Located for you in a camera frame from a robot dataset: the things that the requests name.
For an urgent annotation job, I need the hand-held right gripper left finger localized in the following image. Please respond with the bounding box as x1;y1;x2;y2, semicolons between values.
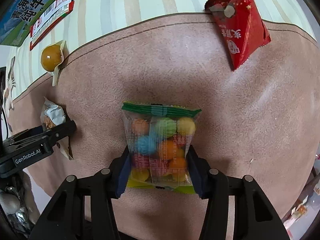
29;146;132;240

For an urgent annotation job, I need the cardboard box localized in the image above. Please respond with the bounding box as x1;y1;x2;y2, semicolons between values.
0;0;83;47

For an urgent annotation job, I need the clear bag of colourful candy balls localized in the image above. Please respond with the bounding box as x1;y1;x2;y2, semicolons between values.
122;102;202;195

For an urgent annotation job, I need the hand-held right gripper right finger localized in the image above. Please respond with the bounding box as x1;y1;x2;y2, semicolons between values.
186;145;290;240

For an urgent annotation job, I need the grey crumpled plastic bag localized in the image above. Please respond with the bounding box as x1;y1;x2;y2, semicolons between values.
0;180;33;230

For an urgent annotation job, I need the cat print striped blanket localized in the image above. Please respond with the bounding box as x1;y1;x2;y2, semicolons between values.
5;0;318;240

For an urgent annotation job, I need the red snack packet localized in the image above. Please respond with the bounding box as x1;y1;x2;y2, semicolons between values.
204;0;271;72

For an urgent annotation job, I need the grey white snack packet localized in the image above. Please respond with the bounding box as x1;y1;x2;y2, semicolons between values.
40;97;74;160

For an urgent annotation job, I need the red white flat packet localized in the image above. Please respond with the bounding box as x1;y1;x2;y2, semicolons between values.
29;0;77;52

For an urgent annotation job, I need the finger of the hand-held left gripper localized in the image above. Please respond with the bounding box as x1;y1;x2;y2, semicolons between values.
4;126;49;143
10;120;77;146

